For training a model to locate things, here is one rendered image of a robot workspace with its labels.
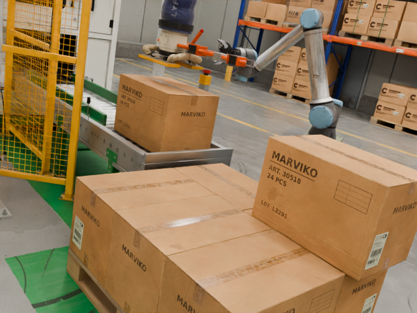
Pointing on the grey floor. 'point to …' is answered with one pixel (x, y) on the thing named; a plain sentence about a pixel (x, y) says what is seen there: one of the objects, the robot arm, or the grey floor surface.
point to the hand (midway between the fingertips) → (216, 51)
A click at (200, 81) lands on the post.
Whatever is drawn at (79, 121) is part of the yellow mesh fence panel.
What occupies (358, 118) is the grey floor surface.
